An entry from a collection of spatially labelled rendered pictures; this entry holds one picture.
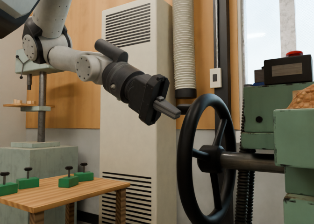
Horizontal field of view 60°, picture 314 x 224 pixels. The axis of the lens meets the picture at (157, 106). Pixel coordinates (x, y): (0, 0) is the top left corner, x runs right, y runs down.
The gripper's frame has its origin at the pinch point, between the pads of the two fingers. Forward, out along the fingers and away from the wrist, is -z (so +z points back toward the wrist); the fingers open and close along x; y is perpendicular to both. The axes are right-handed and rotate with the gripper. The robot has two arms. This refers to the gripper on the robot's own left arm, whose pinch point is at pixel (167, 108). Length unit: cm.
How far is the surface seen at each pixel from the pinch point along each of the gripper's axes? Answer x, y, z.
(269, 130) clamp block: 5.3, 4.3, -20.0
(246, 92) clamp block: 9.4, 5.6, -12.9
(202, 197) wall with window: -109, 102, 16
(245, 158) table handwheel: -2.3, 3.7, -18.4
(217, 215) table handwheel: -16.8, 1.3, -19.1
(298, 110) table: 17.8, -15.8, -25.1
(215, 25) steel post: -1, 127, 62
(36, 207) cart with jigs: -77, -3, 49
